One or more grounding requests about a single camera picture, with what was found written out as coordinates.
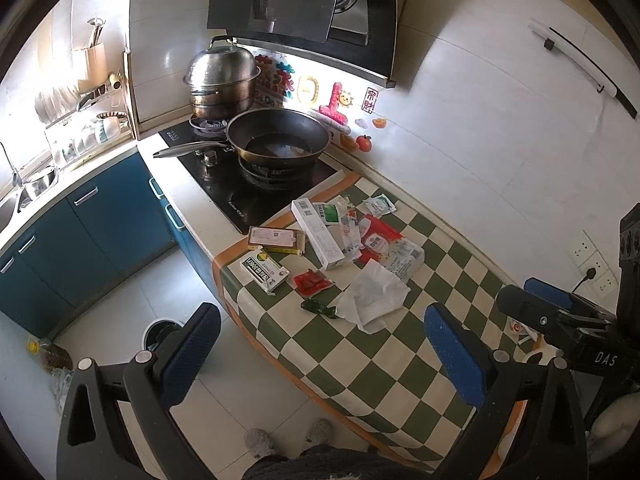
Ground white printed plastic bag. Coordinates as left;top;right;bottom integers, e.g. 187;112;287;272
380;238;424;283

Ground white tissue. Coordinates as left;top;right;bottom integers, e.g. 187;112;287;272
335;260;410;335

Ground small white sachet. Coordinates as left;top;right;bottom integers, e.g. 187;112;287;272
363;194;396;218

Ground long white carton box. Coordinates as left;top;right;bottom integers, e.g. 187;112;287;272
291;197;345;270

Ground green candy wrapper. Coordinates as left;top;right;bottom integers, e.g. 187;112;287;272
300;298;337;320

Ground green white sachet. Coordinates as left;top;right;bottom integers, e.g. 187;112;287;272
312;203;347;226

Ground red sauce packet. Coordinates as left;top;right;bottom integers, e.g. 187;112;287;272
294;269;333;298

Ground white green medicine box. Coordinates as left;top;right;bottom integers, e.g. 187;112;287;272
239;247;290;296

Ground brown box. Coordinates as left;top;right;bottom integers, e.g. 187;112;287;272
247;226;306;256

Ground red white snack wrapper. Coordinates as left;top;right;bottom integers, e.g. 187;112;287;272
358;214;402;264

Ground white round trash bin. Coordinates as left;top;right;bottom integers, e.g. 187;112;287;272
142;318;182;351

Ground black plug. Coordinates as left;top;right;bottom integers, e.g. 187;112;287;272
572;266;598;294

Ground clear plastic bags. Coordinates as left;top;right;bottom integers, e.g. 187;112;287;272
50;367;73;415

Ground cooking oil bottle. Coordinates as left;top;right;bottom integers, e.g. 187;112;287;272
26;336;74;372

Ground left grey slipper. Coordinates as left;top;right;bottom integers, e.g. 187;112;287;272
244;428;279;460

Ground grey slipper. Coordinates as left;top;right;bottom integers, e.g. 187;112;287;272
304;418;334;448
244;428;279;460

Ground right grey slipper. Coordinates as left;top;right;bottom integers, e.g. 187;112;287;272
304;418;334;448

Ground blue cabinet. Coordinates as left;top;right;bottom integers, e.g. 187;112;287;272
1;154;217;337

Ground red tomato decoration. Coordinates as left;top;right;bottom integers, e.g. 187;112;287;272
355;134;372;153

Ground steel sink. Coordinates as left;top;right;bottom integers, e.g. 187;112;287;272
0;145;58;230

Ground black gas stove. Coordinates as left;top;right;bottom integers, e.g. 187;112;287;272
178;145;336;234

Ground black frying pan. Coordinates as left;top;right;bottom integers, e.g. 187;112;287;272
153;108;331;169

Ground dish rack with dishes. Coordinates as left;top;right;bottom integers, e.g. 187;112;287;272
35;16;128;169

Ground black range hood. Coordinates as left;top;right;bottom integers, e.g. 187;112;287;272
207;0;397;88

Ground stainless steel steamer pot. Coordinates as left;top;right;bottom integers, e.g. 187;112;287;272
182;35;260;120

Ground white wall socket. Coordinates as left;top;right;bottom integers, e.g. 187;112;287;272
567;231;618;311

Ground wall knife rail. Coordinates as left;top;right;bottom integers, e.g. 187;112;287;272
528;18;639;119

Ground pink wall sticker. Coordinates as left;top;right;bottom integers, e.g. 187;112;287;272
318;82;348;126

